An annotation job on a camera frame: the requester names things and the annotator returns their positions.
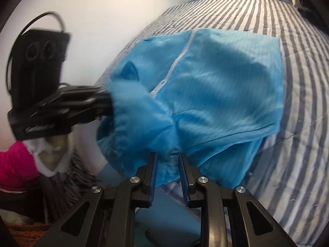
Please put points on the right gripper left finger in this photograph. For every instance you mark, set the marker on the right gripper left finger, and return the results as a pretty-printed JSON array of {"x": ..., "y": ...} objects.
[{"x": 143, "y": 194}]

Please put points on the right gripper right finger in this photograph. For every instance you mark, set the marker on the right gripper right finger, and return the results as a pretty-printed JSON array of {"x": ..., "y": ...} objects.
[{"x": 188, "y": 176}]

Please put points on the blue work garment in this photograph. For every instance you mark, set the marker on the blue work garment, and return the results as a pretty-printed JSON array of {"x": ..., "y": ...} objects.
[{"x": 211, "y": 94}]

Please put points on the left forearm pink sleeve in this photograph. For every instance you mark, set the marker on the left forearm pink sleeve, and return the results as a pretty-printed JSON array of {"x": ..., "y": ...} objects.
[{"x": 18, "y": 169}]

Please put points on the left hand white glove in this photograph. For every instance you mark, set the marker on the left hand white glove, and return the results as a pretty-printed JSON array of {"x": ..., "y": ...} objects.
[{"x": 51, "y": 155}]

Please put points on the striped blue white quilt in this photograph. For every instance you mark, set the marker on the striped blue white quilt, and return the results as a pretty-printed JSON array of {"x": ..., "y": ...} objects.
[{"x": 289, "y": 173}]

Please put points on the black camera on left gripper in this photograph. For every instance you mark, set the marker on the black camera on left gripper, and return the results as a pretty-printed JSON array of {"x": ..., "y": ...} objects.
[{"x": 37, "y": 59}]

